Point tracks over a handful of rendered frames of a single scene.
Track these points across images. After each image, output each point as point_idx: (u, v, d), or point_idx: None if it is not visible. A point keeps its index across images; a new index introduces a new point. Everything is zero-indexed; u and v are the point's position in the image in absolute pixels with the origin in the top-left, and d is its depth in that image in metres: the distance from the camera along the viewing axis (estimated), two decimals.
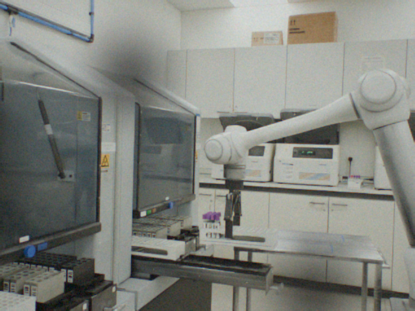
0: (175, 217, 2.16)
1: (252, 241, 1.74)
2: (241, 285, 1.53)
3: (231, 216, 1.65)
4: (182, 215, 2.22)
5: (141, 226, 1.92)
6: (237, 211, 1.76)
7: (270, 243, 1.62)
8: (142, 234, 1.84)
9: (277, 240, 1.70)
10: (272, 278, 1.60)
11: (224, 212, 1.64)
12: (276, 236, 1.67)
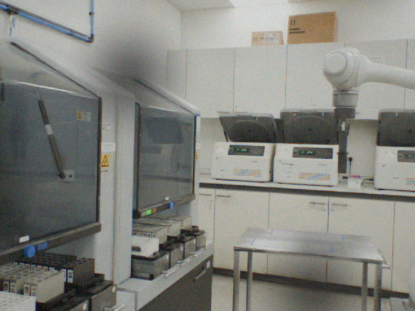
0: (175, 217, 2.16)
1: (135, 250, 1.79)
2: (133, 269, 1.67)
3: (345, 149, 1.53)
4: (182, 215, 2.22)
5: (141, 226, 1.92)
6: None
7: (145, 253, 1.67)
8: (142, 234, 1.84)
9: (157, 250, 1.75)
10: (166, 264, 1.74)
11: (339, 144, 1.51)
12: (154, 245, 1.72)
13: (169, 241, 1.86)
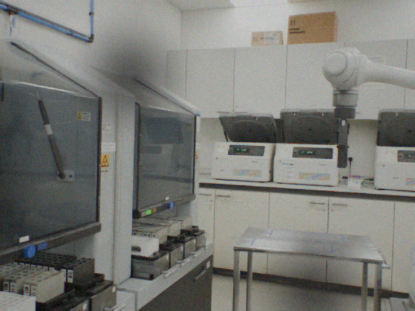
0: (175, 217, 2.16)
1: (135, 250, 1.79)
2: (133, 269, 1.67)
3: (345, 142, 1.49)
4: (182, 215, 2.22)
5: (141, 226, 1.92)
6: None
7: (145, 253, 1.67)
8: (142, 234, 1.84)
9: (157, 250, 1.75)
10: (166, 264, 1.74)
11: (338, 138, 1.48)
12: (154, 245, 1.72)
13: (169, 241, 1.86)
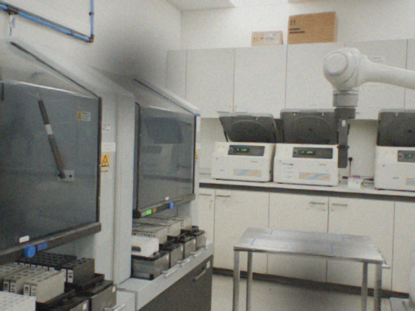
0: (175, 217, 2.16)
1: (135, 250, 1.79)
2: (133, 269, 1.67)
3: (345, 142, 1.49)
4: (182, 215, 2.22)
5: (141, 226, 1.92)
6: None
7: (145, 253, 1.67)
8: (142, 234, 1.84)
9: (157, 250, 1.75)
10: (166, 264, 1.74)
11: (339, 138, 1.48)
12: (154, 245, 1.72)
13: (169, 241, 1.86)
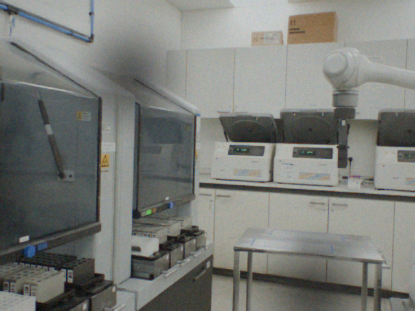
0: (175, 217, 2.16)
1: (135, 250, 1.79)
2: (133, 269, 1.67)
3: (345, 142, 1.49)
4: (182, 215, 2.22)
5: (141, 226, 1.92)
6: None
7: (145, 253, 1.67)
8: (142, 234, 1.84)
9: (157, 250, 1.75)
10: (166, 264, 1.74)
11: (339, 138, 1.48)
12: (154, 245, 1.72)
13: (169, 241, 1.86)
